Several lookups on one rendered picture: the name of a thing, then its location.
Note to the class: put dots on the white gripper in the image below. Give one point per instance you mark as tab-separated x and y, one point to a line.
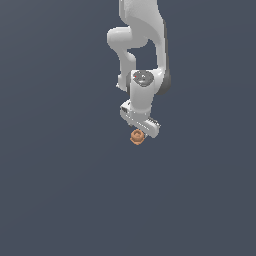
139	120

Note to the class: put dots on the small orange round object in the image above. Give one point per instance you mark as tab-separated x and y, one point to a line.
137	136

